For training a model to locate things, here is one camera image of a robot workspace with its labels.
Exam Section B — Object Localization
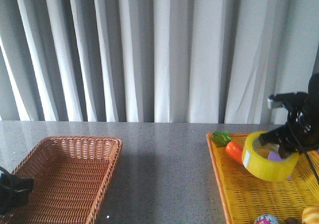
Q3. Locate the yellow tape roll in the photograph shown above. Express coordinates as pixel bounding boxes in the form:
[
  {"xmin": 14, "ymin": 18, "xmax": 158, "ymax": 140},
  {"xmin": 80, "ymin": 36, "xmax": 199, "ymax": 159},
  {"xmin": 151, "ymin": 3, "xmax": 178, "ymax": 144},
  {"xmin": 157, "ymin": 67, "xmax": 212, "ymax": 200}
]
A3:
[{"xmin": 242, "ymin": 131, "xmax": 299, "ymax": 182}]

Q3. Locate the yellow woven basket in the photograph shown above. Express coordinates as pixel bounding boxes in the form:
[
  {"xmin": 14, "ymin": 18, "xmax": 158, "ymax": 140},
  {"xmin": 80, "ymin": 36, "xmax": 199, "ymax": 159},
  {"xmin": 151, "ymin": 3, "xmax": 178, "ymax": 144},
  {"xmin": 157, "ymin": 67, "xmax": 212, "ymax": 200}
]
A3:
[{"xmin": 206, "ymin": 132, "xmax": 319, "ymax": 224}]

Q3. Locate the grey pleated curtain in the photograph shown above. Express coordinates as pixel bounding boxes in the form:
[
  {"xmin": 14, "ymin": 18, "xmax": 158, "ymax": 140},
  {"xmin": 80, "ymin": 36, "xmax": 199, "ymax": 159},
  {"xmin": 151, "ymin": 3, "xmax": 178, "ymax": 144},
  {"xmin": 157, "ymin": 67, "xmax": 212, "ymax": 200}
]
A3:
[{"xmin": 0, "ymin": 0, "xmax": 319, "ymax": 124}]

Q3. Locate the purple foam cube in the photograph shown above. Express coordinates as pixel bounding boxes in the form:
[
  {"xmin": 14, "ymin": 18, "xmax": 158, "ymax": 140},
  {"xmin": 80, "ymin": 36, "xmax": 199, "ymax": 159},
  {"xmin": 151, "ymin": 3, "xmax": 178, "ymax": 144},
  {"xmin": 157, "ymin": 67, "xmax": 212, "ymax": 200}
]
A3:
[{"xmin": 268, "ymin": 151, "xmax": 292, "ymax": 181}]

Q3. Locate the dark brown toy piece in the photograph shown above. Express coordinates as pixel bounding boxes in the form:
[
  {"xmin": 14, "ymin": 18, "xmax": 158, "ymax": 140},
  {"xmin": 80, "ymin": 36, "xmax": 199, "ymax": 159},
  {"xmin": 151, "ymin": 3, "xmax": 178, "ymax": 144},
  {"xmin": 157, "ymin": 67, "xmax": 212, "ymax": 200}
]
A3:
[{"xmin": 284, "ymin": 217, "xmax": 302, "ymax": 224}]

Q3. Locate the orange toy carrot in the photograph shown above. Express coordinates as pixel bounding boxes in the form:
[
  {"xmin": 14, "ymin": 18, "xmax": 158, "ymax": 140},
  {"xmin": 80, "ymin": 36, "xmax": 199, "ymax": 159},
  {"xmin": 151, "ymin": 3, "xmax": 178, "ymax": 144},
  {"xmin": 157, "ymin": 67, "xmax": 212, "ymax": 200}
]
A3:
[{"xmin": 210, "ymin": 131, "xmax": 243, "ymax": 165}]

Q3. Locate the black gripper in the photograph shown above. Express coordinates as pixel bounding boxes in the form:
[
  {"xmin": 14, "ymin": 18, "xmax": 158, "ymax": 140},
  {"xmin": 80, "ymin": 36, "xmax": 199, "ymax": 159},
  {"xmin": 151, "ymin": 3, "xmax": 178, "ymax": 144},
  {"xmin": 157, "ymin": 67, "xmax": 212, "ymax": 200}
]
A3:
[
  {"xmin": 0, "ymin": 167, "xmax": 34, "ymax": 216},
  {"xmin": 258, "ymin": 73, "xmax": 319, "ymax": 158}
]

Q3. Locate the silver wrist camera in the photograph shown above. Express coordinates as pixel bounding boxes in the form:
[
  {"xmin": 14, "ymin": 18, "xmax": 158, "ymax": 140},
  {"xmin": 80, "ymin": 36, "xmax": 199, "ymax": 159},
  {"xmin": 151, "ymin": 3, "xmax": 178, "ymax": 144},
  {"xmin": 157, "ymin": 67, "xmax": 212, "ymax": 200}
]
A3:
[{"xmin": 267, "ymin": 92, "xmax": 308, "ymax": 111}]

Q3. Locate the brown wicker basket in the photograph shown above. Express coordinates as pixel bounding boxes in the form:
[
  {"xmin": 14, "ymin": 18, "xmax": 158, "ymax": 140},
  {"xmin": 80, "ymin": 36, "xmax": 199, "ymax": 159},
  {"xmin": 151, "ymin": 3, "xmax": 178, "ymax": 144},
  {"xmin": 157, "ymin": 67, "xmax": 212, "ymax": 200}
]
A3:
[{"xmin": 0, "ymin": 136, "xmax": 123, "ymax": 224}]

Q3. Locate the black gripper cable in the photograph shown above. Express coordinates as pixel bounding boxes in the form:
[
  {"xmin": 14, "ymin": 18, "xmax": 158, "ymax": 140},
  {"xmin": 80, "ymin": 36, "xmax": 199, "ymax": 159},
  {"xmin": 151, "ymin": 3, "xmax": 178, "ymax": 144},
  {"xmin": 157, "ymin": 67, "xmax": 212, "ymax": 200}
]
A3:
[{"xmin": 289, "ymin": 124, "xmax": 319, "ymax": 185}]

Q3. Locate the colourful printed ball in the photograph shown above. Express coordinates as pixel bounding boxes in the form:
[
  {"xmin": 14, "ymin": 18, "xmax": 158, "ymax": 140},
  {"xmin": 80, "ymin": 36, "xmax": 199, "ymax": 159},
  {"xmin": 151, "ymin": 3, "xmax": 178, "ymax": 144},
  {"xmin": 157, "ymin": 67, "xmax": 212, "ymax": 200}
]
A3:
[{"xmin": 254, "ymin": 214, "xmax": 280, "ymax": 224}]

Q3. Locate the toy bread loaf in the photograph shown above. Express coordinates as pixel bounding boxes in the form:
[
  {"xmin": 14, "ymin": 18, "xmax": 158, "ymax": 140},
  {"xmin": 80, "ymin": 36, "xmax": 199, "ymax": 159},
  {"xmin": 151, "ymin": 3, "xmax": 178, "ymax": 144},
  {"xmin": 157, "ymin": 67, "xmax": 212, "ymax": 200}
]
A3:
[{"xmin": 302, "ymin": 204, "xmax": 319, "ymax": 224}]

